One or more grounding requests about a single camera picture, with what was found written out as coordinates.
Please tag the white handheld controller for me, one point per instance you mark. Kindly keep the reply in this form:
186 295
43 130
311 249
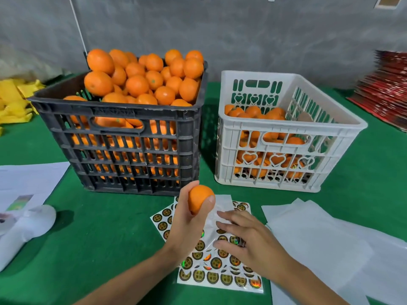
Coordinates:
32 225

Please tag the single orange fruit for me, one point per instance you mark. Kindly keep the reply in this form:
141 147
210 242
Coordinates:
201 198

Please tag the person's left forearm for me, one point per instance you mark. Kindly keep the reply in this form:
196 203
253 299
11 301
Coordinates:
127 282

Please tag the white backing sheet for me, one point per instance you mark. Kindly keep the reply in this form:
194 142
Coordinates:
388 270
311 244

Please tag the white plastic crate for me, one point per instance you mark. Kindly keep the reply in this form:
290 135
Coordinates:
254 74

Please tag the green felt table cover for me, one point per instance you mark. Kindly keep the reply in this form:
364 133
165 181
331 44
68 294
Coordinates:
102 244

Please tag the person's left hand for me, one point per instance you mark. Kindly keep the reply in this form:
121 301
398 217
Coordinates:
184 232

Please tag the pile of oranges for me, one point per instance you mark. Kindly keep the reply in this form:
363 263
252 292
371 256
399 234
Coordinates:
100 60

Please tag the heap of labelled oranges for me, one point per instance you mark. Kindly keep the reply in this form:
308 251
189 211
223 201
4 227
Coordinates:
235 111

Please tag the white printed paper sheet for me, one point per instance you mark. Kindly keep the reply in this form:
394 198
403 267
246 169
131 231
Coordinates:
32 181

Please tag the person's right forearm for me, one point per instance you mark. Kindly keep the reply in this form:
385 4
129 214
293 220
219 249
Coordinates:
311 289

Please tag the pile of yellow bags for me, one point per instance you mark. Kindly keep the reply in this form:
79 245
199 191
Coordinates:
13 101

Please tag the white pole with black base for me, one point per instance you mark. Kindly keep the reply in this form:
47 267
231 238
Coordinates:
77 25

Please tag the stack of red cardboard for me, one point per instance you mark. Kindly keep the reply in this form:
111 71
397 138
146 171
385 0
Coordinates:
385 92

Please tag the holographic sticker sheet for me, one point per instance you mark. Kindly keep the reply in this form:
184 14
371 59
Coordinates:
219 276

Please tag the beige woven sack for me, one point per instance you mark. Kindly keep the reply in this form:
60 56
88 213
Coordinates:
22 68

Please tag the person's right hand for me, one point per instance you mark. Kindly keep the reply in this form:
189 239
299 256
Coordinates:
254 247

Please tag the black plastic crate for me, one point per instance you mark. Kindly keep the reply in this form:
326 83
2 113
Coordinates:
187 123

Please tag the beige wall plate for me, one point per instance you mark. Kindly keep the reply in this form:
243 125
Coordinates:
389 1

